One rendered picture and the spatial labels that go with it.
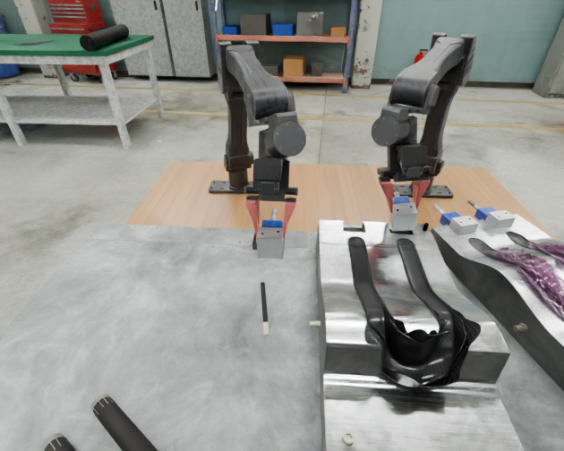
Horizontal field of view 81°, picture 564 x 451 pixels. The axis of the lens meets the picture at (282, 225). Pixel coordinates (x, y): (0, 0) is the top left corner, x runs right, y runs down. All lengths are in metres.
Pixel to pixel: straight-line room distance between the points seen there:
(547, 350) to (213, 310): 0.62
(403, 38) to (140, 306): 5.75
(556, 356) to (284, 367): 0.46
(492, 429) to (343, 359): 0.22
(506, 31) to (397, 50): 1.53
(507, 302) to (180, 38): 5.90
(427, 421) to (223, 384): 0.32
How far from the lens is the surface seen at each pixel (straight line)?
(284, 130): 0.55
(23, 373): 0.78
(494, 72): 6.61
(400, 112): 0.68
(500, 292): 0.80
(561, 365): 0.76
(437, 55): 0.86
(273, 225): 0.68
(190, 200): 1.09
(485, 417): 0.61
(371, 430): 0.55
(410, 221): 0.79
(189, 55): 6.20
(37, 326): 0.85
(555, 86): 6.47
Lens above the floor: 1.35
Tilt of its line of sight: 36 degrees down
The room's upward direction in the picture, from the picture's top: straight up
